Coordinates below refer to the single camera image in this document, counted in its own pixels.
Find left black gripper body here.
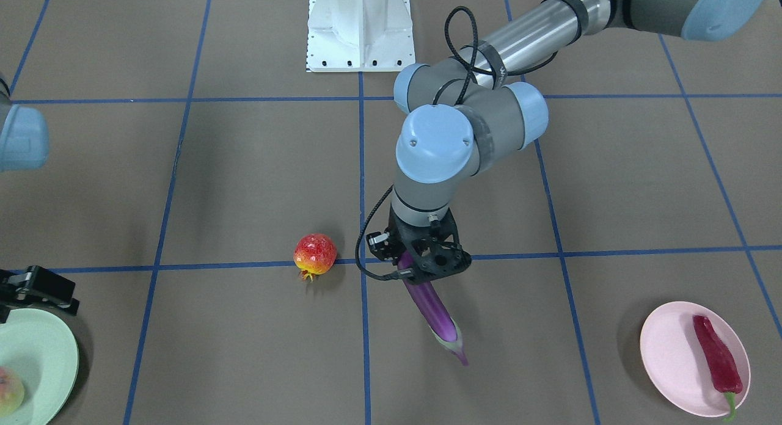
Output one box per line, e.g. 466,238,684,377
389,210,472,284

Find purple eggplant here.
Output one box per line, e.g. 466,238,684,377
402,277,469,366

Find red chili pepper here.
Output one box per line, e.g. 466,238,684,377
692,314,745,422

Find yellow pink peach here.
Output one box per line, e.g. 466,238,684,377
1,366,25,418

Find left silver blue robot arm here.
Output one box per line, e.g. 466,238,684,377
360,0,763,284

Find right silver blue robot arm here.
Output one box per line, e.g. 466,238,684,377
1,75,49,173

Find red pomegranate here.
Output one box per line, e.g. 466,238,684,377
293,233,337,282

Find pink plate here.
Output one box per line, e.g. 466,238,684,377
639,302,751,418

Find green plate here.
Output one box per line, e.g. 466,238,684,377
1,308,80,424

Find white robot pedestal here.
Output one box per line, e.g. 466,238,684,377
305,0,416,73

